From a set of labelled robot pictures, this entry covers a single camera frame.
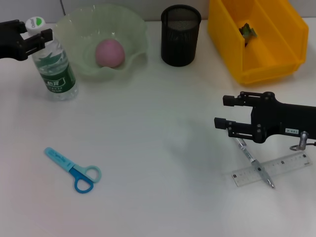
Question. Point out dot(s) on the transparent plastic ruler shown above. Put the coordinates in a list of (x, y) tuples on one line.
[(284, 166)]

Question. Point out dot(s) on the blue scissors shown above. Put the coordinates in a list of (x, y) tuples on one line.
[(61, 160)]

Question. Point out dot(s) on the clear ballpoint pen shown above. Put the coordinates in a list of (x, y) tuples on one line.
[(261, 172)]

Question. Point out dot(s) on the green label water bottle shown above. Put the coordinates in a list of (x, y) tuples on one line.
[(56, 74)]

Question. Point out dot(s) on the green plastic wrapper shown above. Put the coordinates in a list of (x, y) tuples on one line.
[(248, 33)]

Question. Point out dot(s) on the black mesh pen holder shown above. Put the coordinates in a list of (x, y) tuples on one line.
[(179, 44)]

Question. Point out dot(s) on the yellow plastic bin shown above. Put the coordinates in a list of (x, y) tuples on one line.
[(271, 54)]

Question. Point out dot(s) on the green glass fruit plate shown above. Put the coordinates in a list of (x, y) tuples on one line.
[(74, 37)]

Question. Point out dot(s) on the pink peach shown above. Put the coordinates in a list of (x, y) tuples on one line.
[(109, 53)]

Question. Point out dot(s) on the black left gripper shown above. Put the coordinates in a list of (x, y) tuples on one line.
[(8, 47)]

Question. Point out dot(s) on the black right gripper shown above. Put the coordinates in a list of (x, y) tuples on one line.
[(284, 118)]

